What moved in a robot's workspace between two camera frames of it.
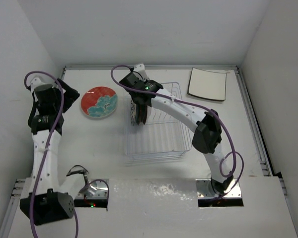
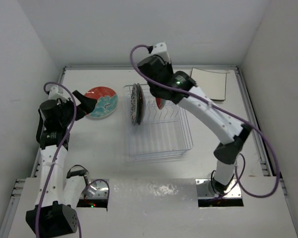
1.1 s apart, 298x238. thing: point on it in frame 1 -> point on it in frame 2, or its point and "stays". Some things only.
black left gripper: x=71 y=97 -> x=85 y=107
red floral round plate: x=99 y=102 stays
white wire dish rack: x=163 y=135 stays
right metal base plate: x=204 y=190 stays
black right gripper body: x=134 y=100 -> x=169 y=66
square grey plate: x=207 y=85 stays
